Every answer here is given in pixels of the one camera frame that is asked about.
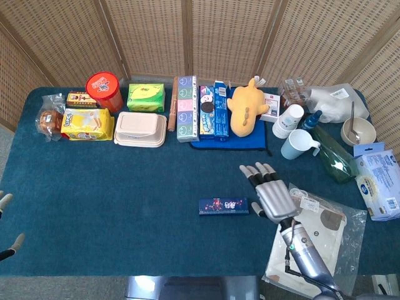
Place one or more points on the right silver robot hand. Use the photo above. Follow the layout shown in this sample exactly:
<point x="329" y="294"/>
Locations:
<point x="275" y="197"/>

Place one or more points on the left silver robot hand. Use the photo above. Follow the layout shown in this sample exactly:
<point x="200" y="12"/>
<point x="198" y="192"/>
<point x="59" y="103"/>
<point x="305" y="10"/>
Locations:
<point x="6" y="200"/>

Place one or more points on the blue cardboard glasses case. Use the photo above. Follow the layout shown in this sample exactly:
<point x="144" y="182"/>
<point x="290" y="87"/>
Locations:
<point x="223" y="204"/>

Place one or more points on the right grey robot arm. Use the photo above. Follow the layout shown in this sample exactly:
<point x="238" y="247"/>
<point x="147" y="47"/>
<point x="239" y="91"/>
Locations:
<point x="306" y="253"/>

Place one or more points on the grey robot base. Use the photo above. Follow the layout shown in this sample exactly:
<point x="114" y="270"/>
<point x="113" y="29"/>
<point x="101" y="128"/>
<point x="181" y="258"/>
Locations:
<point x="187" y="289"/>

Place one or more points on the light blue plastic mug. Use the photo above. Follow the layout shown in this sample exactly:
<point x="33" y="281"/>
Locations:
<point x="297" y="145"/>

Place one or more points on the clear bag with canvas tote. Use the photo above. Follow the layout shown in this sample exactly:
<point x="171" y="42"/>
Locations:
<point x="328" y="225"/>

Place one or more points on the blue cloth mat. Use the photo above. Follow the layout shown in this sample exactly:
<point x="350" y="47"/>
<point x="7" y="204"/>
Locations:
<point x="243" y="142"/>

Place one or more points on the green glass bottle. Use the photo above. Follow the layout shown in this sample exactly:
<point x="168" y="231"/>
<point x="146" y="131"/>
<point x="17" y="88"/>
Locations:
<point x="334" y="156"/>

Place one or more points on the stack of paper cups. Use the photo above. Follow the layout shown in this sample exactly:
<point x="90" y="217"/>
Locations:
<point x="287" y="122"/>

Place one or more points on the small white box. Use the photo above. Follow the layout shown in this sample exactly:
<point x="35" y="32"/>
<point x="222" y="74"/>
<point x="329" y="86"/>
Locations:
<point x="271" y="106"/>

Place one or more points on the bread in clear bag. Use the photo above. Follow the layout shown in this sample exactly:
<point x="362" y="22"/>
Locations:
<point x="50" y="120"/>

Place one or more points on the yellow plush toy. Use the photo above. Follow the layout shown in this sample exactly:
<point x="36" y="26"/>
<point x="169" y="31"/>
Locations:
<point x="245" y="106"/>

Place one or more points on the tall blue carton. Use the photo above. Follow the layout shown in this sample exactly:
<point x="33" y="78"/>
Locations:
<point x="221" y="115"/>

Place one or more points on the blue cookie box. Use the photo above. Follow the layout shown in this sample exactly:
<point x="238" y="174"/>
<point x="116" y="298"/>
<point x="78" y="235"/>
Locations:
<point x="207" y="118"/>

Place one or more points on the white blue wipes pack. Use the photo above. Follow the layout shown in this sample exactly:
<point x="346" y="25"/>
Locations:
<point x="378" y="184"/>

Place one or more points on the clear pack of brown snacks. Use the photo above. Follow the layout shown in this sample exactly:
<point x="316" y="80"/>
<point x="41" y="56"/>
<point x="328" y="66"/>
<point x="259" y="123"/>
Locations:
<point x="290" y="93"/>

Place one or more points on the metal spoon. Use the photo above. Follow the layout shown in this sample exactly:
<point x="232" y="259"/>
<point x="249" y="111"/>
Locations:
<point x="352" y="118"/>

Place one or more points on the yellow biscuit packet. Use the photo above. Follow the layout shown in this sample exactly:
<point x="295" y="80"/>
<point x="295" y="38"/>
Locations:
<point x="87" y="123"/>

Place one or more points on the beige bowl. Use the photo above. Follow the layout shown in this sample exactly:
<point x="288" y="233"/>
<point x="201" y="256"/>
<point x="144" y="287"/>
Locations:
<point x="365" y="131"/>

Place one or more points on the white plastic bag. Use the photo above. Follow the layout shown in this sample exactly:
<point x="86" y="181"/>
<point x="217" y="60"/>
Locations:
<point x="331" y="100"/>

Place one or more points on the teal felt table cover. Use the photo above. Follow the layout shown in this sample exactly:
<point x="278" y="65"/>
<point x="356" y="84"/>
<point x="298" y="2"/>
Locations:
<point x="125" y="193"/>

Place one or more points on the pastel tissue multipack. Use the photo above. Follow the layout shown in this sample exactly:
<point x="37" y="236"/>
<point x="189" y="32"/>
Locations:
<point x="187" y="109"/>

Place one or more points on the small red yellow box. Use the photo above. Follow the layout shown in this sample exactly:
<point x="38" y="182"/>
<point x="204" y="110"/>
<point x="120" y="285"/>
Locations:
<point x="79" y="99"/>

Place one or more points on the wooden rolling pin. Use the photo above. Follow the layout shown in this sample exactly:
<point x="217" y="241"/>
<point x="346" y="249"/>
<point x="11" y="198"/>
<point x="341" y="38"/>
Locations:
<point x="172" y="109"/>

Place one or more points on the orange tub with red lid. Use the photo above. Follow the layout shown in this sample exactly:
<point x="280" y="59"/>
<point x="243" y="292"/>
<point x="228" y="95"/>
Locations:
<point x="102" y="84"/>

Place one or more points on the beige plastic lunch box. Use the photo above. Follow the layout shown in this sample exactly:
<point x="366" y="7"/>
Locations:
<point x="139" y="128"/>

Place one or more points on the green tissue pack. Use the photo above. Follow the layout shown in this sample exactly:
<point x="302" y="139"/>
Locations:
<point x="145" y="97"/>

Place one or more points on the woven rattan folding screen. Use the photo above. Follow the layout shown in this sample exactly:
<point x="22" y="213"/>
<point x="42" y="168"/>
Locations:
<point x="156" y="37"/>

